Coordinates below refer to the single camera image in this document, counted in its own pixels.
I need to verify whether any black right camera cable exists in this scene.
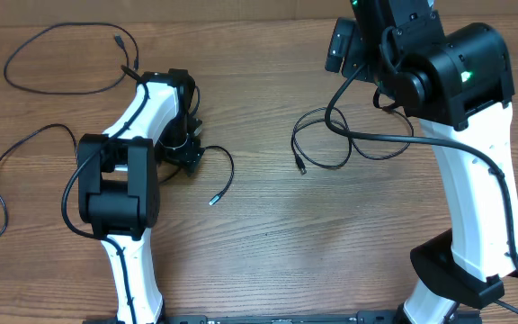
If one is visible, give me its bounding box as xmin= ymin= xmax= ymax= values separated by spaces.
xmin=324 ymin=62 xmax=518 ymax=324

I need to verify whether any black camera cable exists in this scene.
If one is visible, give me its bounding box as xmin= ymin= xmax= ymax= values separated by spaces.
xmin=60 ymin=65 xmax=152 ymax=324
xmin=324 ymin=62 xmax=518 ymax=324

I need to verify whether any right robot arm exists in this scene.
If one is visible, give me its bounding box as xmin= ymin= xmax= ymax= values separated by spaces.
xmin=326 ymin=0 xmax=518 ymax=323

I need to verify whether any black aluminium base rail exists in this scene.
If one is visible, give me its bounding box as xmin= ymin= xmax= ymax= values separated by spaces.
xmin=83 ymin=309 xmax=483 ymax=324

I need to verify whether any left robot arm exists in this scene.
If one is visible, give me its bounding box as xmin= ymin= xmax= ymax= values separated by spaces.
xmin=69 ymin=68 xmax=204 ymax=323

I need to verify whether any black left camera cable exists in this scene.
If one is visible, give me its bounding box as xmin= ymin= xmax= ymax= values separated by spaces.
xmin=60 ymin=65 xmax=152 ymax=324

